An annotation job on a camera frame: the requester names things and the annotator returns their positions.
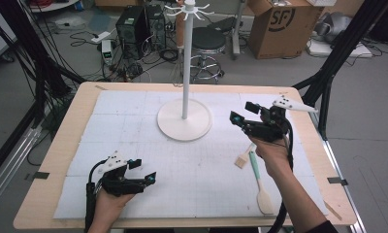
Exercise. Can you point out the person's left hand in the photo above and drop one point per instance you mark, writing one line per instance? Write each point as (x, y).
(111, 210)

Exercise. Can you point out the white gridded foam mat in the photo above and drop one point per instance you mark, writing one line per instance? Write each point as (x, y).
(188, 181)

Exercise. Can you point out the black metal frame post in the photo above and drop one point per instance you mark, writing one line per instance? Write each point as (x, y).
(340, 51)

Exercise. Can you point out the large black computer tower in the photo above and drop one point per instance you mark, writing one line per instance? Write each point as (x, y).
(130, 35)

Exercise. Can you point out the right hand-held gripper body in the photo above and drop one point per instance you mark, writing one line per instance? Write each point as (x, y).
(266, 126)

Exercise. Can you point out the white flat board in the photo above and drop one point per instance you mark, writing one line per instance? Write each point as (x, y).
(340, 50)

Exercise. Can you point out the white metal stand leg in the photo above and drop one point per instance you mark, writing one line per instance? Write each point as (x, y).
(236, 29)

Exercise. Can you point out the white power supply unit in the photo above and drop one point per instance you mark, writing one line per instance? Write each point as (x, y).
(107, 51)

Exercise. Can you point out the person's right hand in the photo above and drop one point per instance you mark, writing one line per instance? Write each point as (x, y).
(273, 158)

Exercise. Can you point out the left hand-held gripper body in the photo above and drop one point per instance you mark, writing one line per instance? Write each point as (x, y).
(117, 184)

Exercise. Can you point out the grey plastic device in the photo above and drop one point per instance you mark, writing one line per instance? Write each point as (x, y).
(334, 26)

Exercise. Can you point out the white power strip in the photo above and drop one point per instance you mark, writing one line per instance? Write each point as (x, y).
(101, 37)

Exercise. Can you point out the slim black computer tower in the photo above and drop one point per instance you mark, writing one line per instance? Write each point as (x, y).
(156, 29)

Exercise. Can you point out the aluminium rail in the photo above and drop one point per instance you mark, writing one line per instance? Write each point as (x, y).
(340, 181)
(11, 168)

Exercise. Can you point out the black tape strip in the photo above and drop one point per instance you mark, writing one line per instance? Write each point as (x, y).
(337, 181)
(40, 175)

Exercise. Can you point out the brown cardboard box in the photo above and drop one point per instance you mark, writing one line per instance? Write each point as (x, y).
(279, 39)

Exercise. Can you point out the white utensil stand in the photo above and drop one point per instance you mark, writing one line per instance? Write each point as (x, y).
(187, 64)

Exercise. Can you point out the black round stool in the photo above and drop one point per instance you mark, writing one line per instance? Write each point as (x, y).
(208, 39)

